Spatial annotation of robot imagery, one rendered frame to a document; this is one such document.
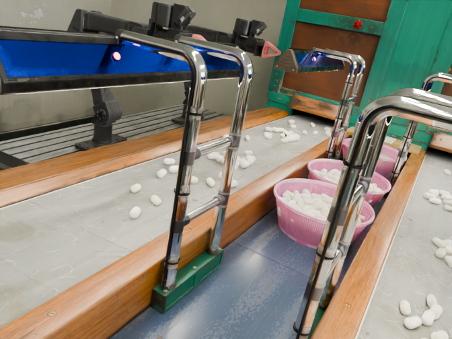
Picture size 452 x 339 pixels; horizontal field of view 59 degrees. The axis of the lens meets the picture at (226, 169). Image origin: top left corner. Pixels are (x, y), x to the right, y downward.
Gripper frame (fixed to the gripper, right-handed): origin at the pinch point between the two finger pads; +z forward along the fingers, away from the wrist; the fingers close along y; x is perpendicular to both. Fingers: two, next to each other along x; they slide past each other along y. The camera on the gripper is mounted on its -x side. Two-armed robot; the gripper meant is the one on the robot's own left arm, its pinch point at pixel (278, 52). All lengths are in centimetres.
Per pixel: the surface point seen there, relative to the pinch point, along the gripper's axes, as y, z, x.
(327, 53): -19.8, 24.0, -5.3
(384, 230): -72, 60, 28
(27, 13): 39, -196, 18
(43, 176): -107, -12, 30
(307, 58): -27.0, 19.3, -2.4
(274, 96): 39.6, -9.5, 25.3
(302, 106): 32.8, 8.4, 24.9
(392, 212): -59, 61, 28
